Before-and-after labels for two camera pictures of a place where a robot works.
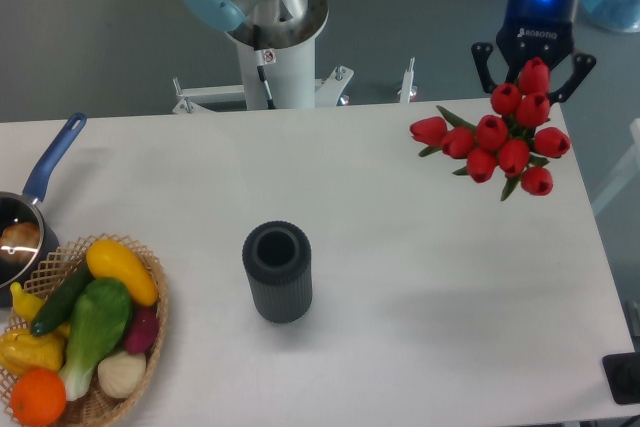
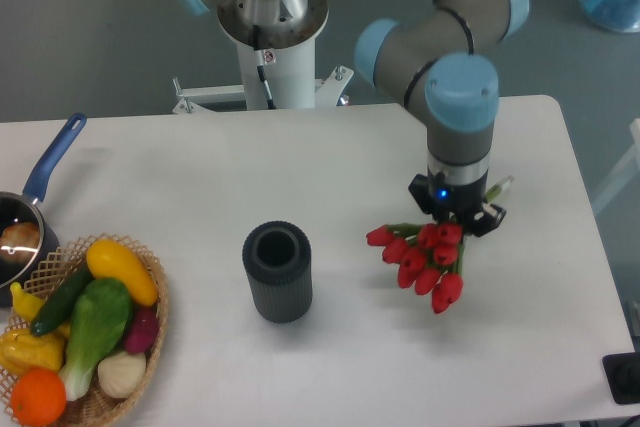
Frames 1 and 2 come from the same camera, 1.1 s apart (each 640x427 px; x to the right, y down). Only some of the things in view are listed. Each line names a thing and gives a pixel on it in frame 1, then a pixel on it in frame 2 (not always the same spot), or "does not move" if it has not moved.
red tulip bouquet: x=510 y=141 -> x=429 y=257
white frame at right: x=629 y=166 does not move
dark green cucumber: x=61 y=299 does not move
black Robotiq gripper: x=539 y=22 -> x=449 y=202
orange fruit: x=38 y=396 does not move
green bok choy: x=101 y=315 does not move
